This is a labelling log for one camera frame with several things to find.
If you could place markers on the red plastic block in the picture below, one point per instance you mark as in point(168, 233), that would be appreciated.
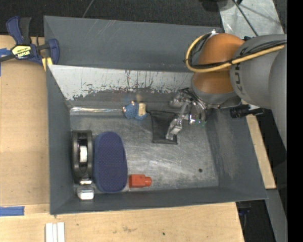
point(137, 181)

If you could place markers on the black cloth pouch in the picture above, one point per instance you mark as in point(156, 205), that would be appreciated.
point(160, 127)

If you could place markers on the grey metal bin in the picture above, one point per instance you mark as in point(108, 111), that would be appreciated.
point(166, 165)

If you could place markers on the small white box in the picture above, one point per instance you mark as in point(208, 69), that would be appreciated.
point(86, 193)

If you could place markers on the blue dotted oval case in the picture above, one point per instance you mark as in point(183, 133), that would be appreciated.
point(110, 162)

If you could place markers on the black cylinder on white bracket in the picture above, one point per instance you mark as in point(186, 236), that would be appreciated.
point(240, 111)

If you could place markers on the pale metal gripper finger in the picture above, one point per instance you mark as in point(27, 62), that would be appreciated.
point(174, 128)
point(176, 101)

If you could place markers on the black tape dispenser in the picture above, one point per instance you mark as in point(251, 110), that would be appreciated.
point(75, 157)

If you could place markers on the blue and tan toy animal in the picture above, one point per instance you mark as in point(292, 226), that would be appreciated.
point(132, 111)

